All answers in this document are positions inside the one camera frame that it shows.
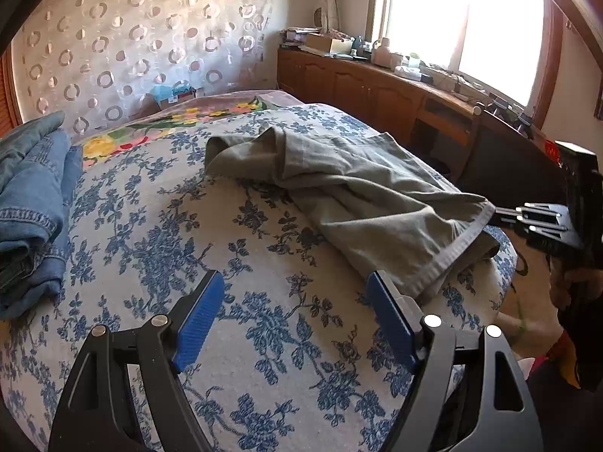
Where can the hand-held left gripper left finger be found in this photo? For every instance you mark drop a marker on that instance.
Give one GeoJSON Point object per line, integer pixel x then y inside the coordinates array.
{"type": "Point", "coordinates": [202, 320]}

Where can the blue tissue box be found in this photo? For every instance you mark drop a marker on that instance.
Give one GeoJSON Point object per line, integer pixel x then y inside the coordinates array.
{"type": "Point", "coordinates": [169, 94]}

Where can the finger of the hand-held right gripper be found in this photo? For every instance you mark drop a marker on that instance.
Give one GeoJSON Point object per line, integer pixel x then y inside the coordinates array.
{"type": "Point", "coordinates": [537, 220]}

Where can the white bottle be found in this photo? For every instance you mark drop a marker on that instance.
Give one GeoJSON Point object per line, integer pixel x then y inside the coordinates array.
{"type": "Point", "coordinates": [380, 54]}

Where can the folded blue jeans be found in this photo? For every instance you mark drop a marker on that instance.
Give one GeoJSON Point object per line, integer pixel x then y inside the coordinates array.
{"type": "Point", "coordinates": [33, 188]}

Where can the grey-green pants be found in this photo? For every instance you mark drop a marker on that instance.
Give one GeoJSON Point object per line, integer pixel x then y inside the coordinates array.
{"type": "Point", "coordinates": [353, 183]}

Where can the person's right hand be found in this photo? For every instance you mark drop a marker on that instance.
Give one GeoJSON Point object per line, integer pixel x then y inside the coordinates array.
{"type": "Point", "coordinates": [560, 292]}

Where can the window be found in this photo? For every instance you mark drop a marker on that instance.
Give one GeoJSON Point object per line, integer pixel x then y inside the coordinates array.
{"type": "Point", "coordinates": [447, 19]}

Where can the dark panel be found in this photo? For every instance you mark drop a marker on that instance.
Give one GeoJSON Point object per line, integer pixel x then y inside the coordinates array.
{"type": "Point", "coordinates": [509, 165]}

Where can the colourful flower blanket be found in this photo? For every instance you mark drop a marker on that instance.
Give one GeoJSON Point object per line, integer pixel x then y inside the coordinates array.
{"type": "Point", "coordinates": [155, 129]}

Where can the blue floral bedsheet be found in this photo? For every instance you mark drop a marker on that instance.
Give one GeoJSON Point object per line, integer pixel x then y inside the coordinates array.
{"type": "Point", "coordinates": [188, 226]}

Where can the pile of papers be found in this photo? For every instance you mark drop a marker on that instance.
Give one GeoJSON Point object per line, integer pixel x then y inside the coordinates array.
{"type": "Point", "coordinates": [294, 37]}

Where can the person's printed dark clothing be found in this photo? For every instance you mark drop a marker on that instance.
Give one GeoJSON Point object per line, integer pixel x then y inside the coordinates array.
{"type": "Point", "coordinates": [551, 409]}

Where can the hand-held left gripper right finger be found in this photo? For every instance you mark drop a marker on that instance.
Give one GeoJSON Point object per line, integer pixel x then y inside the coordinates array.
{"type": "Point", "coordinates": [391, 320]}

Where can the wooden wardrobe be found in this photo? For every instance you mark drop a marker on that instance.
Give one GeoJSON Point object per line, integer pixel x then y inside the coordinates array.
{"type": "Point", "coordinates": [8, 99]}

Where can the cardboard box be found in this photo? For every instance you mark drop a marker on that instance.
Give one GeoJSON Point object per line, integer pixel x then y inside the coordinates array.
{"type": "Point", "coordinates": [320, 42]}

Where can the circle pattern curtain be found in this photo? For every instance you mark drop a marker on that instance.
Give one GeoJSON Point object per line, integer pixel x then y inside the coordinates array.
{"type": "Point", "coordinates": [141, 33]}

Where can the wooden cabinet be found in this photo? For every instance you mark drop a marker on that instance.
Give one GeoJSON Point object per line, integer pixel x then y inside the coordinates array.
{"type": "Point", "coordinates": [358, 89]}

